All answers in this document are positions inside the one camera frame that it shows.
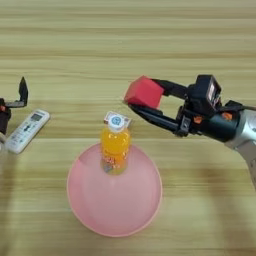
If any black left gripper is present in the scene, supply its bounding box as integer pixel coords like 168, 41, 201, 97
0, 76, 30, 136

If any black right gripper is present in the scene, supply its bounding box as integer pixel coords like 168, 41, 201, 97
127, 78, 243, 143

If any red foam cube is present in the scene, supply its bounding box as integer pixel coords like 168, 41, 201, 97
123, 75, 166, 110

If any white remote control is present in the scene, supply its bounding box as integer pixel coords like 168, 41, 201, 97
5, 109, 51, 155

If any white red card box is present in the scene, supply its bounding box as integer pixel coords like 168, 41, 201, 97
103, 110, 132, 130

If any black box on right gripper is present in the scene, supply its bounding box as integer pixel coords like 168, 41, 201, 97
187, 74, 223, 118

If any orange juice bottle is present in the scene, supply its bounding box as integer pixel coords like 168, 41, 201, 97
99, 114, 132, 176

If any pink round plate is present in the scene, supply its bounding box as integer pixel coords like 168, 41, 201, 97
65, 142, 164, 238

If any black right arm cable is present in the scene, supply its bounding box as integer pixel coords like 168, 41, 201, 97
220, 99, 256, 113

